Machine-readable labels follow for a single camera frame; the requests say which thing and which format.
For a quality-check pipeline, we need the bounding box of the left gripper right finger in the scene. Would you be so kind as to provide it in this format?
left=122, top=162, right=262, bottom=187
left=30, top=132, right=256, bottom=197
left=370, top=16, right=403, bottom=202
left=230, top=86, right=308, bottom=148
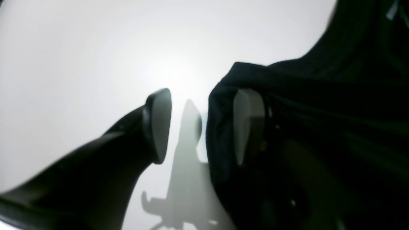
left=233, top=88, right=288, bottom=230

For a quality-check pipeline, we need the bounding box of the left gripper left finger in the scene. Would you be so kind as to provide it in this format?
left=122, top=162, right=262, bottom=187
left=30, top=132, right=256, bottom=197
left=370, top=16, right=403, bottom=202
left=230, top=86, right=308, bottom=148
left=1, top=88, right=172, bottom=230

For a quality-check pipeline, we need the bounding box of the black T-shirt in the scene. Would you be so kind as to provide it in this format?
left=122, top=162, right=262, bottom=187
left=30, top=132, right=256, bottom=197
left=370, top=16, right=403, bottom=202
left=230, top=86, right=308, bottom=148
left=206, top=0, right=409, bottom=230

